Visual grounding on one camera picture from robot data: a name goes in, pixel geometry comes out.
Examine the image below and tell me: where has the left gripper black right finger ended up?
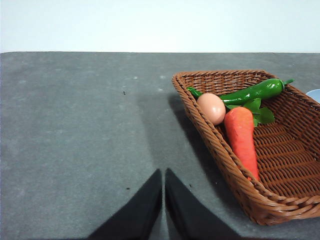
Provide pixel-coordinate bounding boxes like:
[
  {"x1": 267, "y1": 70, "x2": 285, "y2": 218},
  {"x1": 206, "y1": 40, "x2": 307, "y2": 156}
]
[{"x1": 164, "y1": 167, "x2": 241, "y2": 240}]

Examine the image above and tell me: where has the green chili pepper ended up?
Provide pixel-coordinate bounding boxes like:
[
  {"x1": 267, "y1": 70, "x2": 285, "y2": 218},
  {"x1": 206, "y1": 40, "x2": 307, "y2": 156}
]
[{"x1": 186, "y1": 78, "x2": 295, "y2": 106}]

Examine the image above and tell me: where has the orange carrot with leaves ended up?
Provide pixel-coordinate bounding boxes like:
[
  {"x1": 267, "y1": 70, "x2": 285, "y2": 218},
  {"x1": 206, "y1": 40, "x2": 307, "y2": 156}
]
[{"x1": 223, "y1": 97, "x2": 276, "y2": 182}]

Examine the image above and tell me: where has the blue round plate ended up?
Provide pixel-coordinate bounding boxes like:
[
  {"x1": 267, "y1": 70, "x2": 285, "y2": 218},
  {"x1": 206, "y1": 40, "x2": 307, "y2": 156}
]
[{"x1": 305, "y1": 88, "x2": 320, "y2": 103}]

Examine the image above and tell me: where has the tan egg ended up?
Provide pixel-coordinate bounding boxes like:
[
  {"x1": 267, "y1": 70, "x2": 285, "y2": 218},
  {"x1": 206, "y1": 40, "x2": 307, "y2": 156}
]
[{"x1": 196, "y1": 93, "x2": 227, "y2": 126}]

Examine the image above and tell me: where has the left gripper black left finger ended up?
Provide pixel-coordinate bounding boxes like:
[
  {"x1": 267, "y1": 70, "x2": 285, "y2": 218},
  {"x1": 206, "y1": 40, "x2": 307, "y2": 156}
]
[{"x1": 87, "y1": 168, "x2": 163, "y2": 240}]

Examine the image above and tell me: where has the brown wicker basket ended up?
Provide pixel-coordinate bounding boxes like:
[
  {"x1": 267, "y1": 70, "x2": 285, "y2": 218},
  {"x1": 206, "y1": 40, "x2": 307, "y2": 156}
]
[{"x1": 171, "y1": 69, "x2": 320, "y2": 226}]

